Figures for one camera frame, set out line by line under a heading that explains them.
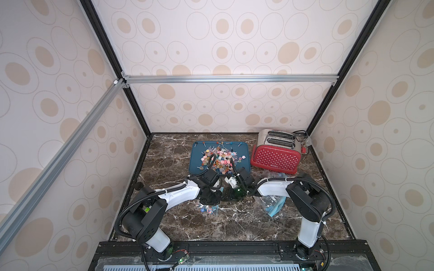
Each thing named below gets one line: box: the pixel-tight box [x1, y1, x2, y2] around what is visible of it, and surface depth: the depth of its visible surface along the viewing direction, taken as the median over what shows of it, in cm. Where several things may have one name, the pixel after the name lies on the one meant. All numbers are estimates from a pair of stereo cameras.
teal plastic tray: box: [188, 141, 251, 176], surface depth 108 cm
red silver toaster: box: [250, 129, 302, 175], surface depth 95 cm
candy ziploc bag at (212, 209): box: [196, 204, 219, 216], surface depth 86 cm
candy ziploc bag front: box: [260, 194, 287, 217], surface depth 84 cm
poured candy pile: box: [200, 146, 246, 175], surface depth 107 cm
